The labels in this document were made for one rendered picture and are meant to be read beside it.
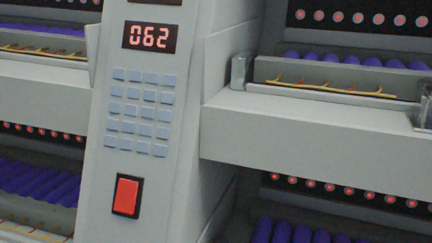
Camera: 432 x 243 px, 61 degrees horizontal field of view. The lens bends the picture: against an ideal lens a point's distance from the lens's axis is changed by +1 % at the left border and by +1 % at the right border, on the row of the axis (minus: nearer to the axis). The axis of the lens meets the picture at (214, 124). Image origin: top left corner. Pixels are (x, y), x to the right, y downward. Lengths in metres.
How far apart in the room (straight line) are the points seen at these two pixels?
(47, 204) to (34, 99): 0.14
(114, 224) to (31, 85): 0.14
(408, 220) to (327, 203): 0.08
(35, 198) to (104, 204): 0.18
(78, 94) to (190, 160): 0.11
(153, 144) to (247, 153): 0.07
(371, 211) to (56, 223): 0.34
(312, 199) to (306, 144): 0.18
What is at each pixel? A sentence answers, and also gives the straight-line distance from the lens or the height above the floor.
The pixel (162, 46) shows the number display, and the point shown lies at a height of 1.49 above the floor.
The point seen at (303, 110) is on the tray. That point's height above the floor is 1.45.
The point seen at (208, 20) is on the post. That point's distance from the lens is 0.28.
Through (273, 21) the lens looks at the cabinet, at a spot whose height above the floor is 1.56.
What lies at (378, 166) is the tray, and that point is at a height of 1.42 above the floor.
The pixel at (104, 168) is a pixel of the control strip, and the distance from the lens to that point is 0.31.
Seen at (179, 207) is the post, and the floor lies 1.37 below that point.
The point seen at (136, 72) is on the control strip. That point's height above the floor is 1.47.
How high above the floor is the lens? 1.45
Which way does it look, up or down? 3 degrees down
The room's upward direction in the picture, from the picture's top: 8 degrees clockwise
